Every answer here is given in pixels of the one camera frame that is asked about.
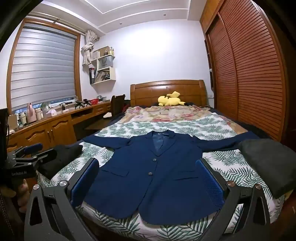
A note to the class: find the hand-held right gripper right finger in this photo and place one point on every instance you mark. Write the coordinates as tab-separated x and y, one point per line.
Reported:
209	183

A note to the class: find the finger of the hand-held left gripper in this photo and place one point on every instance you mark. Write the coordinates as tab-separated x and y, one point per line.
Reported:
44	156
32	147

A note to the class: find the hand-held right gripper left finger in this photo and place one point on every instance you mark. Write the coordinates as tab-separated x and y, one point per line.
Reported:
85	183

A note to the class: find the navy blue suit jacket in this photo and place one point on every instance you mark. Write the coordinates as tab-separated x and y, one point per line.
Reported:
150	185

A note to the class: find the person's left hand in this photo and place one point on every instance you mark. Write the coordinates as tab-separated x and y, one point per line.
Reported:
23	194

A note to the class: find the black folded cloth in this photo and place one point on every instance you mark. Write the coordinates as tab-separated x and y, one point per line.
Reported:
60	160

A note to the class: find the wooden desk cabinet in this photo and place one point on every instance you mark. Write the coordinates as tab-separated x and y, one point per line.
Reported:
57	129

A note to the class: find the pink bottle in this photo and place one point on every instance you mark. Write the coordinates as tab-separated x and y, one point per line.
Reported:
31	115

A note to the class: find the white jar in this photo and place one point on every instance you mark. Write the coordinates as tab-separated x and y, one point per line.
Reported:
38	115

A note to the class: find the black monitor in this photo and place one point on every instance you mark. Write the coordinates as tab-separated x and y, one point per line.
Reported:
3	129

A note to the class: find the white pink tissue box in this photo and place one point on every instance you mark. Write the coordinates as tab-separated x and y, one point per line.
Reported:
51	113

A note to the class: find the green bottle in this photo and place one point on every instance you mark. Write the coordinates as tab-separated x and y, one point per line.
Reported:
44	107

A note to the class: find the leaf print bed sheet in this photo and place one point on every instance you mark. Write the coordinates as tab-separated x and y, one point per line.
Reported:
208	125

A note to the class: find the dark grey folded cloth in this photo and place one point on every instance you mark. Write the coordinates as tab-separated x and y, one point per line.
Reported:
266	162

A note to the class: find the black tripod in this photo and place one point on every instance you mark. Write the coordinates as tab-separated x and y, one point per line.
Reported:
79	104
86	102

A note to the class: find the red basket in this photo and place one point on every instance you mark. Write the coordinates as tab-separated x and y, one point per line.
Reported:
93	102

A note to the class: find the grey window blind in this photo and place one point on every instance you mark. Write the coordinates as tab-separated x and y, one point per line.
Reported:
44	69

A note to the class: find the floral blanket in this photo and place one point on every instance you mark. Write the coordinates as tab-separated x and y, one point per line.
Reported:
161	114

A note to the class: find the dark wooden chair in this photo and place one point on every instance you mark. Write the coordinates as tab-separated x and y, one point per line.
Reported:
116	102

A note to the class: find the yellow plush toy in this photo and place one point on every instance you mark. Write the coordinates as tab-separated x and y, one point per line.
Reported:
168	100

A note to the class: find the black binder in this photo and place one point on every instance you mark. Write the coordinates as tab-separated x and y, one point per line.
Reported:
91	76

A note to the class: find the stack of books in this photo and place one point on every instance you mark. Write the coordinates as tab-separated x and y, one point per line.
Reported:
103	76

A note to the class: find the wooden bed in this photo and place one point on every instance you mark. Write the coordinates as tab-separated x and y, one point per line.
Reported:
148	92

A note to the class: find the tied beige curtain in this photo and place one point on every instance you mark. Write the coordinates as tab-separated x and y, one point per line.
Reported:
87	53

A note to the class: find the grey paper bag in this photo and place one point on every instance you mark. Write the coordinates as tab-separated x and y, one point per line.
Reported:
106	62

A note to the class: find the wooden louvered wardrobe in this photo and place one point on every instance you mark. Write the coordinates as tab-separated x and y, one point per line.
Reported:
249	69

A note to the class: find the wooden window frame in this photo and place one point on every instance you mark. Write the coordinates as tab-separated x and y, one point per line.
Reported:
78	69

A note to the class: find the white wall shelf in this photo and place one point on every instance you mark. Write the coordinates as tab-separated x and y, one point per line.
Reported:
112	74

